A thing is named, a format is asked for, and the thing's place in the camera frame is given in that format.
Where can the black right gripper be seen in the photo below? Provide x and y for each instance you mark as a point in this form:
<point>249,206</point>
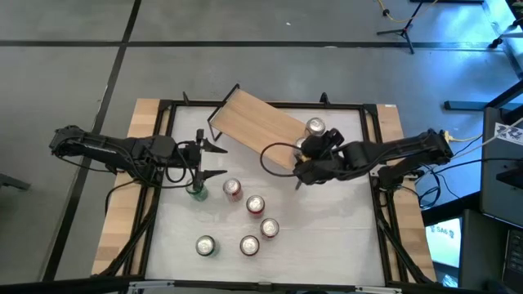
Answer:
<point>327,165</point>

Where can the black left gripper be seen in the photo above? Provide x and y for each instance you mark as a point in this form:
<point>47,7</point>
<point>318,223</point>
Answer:
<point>188,157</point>

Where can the silver Diet Coke can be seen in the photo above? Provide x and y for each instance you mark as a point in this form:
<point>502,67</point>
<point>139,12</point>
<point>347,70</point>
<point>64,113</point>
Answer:
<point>315,126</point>
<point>299,143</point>

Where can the green Sprite can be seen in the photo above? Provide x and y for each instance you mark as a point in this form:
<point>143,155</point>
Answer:
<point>198,195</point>
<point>205,246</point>

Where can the red Star Wars Coca-Cola can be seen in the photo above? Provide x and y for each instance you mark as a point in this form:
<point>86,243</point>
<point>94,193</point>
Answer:
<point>269,228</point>

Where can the red Coke Zero can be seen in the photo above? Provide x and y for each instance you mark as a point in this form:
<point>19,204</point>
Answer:
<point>249,245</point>

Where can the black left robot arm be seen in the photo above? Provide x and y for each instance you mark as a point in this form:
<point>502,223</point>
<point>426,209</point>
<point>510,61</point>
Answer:
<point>102,149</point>

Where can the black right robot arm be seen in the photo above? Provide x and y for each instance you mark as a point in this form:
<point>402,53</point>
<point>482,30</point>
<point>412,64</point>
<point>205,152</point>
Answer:
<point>388,151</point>

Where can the black tripod stand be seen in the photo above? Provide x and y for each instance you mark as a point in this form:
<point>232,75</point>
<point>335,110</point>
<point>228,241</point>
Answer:
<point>403,30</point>

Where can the lit monitor screen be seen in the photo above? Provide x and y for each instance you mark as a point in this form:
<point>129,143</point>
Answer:
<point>443,245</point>

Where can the black stand base beam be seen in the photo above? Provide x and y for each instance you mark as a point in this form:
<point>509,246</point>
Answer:
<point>466,105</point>

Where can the black rig crossbar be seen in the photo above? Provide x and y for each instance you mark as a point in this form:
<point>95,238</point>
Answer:
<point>81,282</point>

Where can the dark grey cabinet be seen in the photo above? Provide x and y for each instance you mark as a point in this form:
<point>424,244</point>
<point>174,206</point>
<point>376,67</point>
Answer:
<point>500,196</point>

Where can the printed marker paper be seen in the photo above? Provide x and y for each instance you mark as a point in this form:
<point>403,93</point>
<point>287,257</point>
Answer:
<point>508,133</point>

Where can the black equipment case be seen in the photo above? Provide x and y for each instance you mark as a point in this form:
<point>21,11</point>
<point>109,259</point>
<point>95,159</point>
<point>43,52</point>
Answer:
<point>482,253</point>

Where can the grey floor stand foot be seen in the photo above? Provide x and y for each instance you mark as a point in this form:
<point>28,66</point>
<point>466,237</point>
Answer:
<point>14,182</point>

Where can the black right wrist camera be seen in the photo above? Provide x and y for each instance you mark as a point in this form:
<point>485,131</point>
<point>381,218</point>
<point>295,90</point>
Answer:
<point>314,146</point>

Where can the black metal table frame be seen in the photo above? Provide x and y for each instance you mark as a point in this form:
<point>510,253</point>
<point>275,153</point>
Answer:
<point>351,106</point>

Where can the wooden shelf black metal frame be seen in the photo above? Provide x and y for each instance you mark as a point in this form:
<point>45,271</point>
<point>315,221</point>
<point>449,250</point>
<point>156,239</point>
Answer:
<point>253,118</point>

